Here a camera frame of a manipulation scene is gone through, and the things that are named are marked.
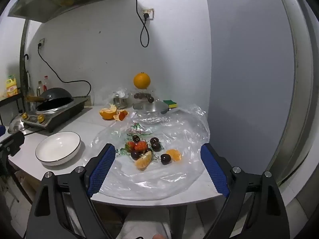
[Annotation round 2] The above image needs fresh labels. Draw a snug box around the black wok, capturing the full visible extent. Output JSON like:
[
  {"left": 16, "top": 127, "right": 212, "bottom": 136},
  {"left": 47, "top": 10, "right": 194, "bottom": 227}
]
[{"left": 26, "top": 88, "right": 74, "bottom": 111}]

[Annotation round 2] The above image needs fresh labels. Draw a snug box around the grey vertical pipe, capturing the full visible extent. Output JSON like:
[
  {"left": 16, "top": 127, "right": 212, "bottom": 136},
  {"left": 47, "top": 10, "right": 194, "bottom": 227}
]
[{"left": 19, "top": 20, "right": 32, "bottom": 110}]

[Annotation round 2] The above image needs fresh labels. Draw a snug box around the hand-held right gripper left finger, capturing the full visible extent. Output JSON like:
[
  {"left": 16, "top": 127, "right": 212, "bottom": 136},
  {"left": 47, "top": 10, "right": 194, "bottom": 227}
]
[{"left": 26, "top": 143, "right": 117, "bottom": 239}]

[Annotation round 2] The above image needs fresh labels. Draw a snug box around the large peeled orange segment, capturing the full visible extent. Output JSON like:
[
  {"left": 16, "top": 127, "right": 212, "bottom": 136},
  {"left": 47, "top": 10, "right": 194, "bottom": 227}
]
[{"left": 135, "top": 151, "right": 152, "bottom": 171}]

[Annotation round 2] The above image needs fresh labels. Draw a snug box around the black looped power cable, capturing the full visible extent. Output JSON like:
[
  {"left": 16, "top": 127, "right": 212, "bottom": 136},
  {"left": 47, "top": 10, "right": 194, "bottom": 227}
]
[{"left": 128, "top": 0, "right": 150, "bottom": 48}]

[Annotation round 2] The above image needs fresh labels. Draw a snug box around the black cooker power cable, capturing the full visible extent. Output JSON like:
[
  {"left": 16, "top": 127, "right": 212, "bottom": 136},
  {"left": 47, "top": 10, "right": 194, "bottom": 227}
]
[{"left": 37, "top": 43, "right": 92, "bottom": 99}]

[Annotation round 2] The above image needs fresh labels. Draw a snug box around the white wall socket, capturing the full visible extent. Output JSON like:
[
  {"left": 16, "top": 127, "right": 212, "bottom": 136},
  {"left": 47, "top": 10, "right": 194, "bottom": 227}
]
[{"left": 142, "top": 8, "right": 154, "bottom": 21}]

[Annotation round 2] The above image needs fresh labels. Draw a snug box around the range hood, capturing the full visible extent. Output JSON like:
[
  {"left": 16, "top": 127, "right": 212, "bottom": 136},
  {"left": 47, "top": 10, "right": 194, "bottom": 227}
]
[{"left": 7, "top": 0, "right": 131, "bottom": 23}]

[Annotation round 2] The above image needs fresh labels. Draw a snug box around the half orange with torn peel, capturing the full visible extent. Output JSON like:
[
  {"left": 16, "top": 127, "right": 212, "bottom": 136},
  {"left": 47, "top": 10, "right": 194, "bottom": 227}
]
[{"left": 100, "top": 104, "right": 117, "bottom": 120}]

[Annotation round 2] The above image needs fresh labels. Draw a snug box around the clear plastic bag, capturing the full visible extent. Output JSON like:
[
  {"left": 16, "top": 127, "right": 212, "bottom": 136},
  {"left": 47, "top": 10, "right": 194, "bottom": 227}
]
[{"left": 91, "top": 103, "right": 211, "bottom": 201}]

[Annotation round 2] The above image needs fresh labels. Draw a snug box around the steel dome lid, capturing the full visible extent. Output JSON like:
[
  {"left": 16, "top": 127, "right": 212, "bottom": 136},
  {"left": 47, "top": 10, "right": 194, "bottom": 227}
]
[{"left": 7, "top": 114, "right": 27, "bottom": 134}]

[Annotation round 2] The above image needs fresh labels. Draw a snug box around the black hooked rod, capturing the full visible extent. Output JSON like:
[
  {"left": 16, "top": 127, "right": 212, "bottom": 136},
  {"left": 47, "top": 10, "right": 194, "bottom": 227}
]
[{"left": 23, "top": 53, "right": 30, "bottom": 100}]

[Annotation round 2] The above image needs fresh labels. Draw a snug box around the white plate with black rim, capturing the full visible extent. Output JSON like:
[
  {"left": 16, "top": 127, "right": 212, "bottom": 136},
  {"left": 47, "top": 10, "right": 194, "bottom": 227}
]
[{"left": 35, "top": 131, "right": 82, "bottom": 166}]

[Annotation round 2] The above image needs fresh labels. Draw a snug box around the crumpled clear plastic wrap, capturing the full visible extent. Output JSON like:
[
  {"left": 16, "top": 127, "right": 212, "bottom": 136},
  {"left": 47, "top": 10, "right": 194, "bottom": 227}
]
[{"left": 96, "top": 87, "right": 132, "bottom": 110}]

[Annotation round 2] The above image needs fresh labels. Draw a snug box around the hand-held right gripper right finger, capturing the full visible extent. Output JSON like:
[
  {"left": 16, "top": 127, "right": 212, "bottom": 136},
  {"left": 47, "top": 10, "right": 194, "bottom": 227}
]
[{"left": 200, "top": 143, "right": 291, "bottom": 239}]

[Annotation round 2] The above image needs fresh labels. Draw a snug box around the black metal rack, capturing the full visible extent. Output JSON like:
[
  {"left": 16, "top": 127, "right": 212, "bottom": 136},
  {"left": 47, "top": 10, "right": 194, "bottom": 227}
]
[{"left": 0, "top": 93, "right": 25, "bottom": 130}]

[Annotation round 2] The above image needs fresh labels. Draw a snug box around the clear plastic fruit box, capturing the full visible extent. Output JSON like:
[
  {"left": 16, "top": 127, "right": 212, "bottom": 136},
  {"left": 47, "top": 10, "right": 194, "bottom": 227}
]
[{"left": 130, "top": 87, "right": 157, "bottom": 104}]

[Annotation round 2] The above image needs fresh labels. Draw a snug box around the induction cooker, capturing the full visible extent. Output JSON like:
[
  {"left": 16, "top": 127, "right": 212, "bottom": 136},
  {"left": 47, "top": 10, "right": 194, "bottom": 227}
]
[{"left": 21, "top": 97, "right": 89, "bottom": 133}]

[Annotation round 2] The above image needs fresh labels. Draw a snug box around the steel cup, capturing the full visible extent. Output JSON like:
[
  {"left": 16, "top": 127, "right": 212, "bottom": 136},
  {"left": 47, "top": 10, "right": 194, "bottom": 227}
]
[{"left": 113, "top": 96, "right": 128, "bottom": 109}]

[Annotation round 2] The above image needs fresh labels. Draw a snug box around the small peeled orange segment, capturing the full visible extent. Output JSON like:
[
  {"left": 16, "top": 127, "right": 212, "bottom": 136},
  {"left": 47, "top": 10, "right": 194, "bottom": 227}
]
[{"left": 166, "top": 149, "right": 183, "bottom": 162}]

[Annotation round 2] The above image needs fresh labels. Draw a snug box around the whole orange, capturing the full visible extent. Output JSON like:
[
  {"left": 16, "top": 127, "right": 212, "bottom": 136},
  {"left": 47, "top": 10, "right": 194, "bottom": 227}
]
[{"left": 133, "top": 72, "right": 151, "bottom": 89}]

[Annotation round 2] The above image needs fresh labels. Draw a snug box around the steel pot with wooden handle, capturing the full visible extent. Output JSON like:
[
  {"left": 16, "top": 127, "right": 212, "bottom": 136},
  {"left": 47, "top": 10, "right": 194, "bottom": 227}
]
[{"left": 133, "top": 106, "right": 172, "bottom": 125}]

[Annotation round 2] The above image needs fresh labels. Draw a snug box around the yellow oil bottle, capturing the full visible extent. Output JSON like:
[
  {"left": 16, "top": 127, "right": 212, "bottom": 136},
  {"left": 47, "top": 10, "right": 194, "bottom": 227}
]
[{"left": 5, "top": 75, "right": 18, "bottom": 98}]

